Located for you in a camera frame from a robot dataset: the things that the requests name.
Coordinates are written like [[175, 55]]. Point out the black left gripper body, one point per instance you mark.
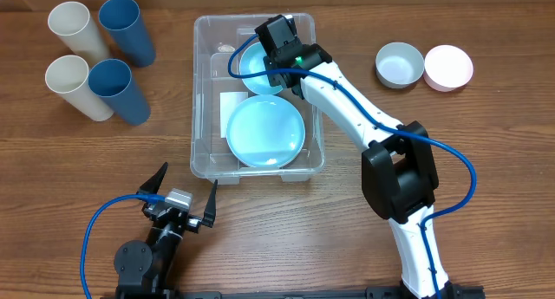
[[165, 234]]

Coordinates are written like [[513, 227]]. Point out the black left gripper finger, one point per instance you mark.
[[210, 209], [152, 185]]

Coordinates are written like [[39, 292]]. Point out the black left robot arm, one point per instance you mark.
[[143, 266]]

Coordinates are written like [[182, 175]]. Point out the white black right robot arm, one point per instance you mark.
[[398, 172]]

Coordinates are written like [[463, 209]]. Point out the dark blue cup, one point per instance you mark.
[[123, 20], [112, 80]]

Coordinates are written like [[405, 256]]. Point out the grey plastic bowl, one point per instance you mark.
[[399, 65]]

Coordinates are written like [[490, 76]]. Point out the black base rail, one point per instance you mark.
[[282, 294]]

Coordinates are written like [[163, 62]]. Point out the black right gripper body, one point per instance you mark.
[[270, 60]]

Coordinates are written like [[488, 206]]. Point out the cream cup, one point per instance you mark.
[[74, 25], [67, 76]]

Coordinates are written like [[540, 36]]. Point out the pink plastic bowl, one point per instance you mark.
[[447, 67]]

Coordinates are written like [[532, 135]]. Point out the cream cup far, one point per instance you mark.
[[74, 25]]

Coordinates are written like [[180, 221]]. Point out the cream cup near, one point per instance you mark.
[[67, 76]]

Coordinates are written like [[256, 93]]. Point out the light blue plastic bowl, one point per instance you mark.
[[251, 62]]

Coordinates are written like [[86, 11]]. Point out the light blue plastic plate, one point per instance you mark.
[[265, 131]]

